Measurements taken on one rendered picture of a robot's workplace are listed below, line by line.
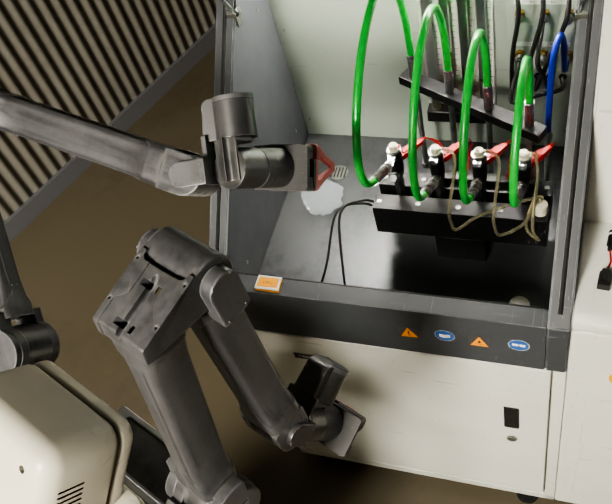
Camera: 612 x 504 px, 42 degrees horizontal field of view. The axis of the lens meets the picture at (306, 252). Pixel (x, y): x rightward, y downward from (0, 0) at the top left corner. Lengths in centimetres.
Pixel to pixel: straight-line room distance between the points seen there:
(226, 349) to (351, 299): 66
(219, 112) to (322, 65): 76
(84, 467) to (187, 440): 18
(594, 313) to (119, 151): 83
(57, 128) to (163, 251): 47
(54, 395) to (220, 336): 33
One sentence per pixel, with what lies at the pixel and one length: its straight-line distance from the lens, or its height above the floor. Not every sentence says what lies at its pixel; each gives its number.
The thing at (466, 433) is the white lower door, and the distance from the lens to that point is 195.
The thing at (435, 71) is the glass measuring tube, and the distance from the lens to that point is 172.
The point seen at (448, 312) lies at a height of 95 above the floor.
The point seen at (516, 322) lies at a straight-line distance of 147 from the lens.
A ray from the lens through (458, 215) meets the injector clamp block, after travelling 157.
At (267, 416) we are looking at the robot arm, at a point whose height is 130.
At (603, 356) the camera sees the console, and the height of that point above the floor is 88.
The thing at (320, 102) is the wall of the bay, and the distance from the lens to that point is 190.
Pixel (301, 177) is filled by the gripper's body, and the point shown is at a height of 139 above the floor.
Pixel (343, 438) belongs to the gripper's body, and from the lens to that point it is 126.
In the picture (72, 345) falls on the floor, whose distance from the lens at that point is 293.
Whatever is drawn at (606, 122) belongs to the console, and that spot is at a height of 119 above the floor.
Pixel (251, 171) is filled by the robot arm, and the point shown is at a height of 146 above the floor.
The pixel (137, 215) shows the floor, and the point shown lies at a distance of 316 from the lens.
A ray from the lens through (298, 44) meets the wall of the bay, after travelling 180.
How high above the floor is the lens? 222
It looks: 52 degrees down
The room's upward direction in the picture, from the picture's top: 20 degrees counter-clockwise
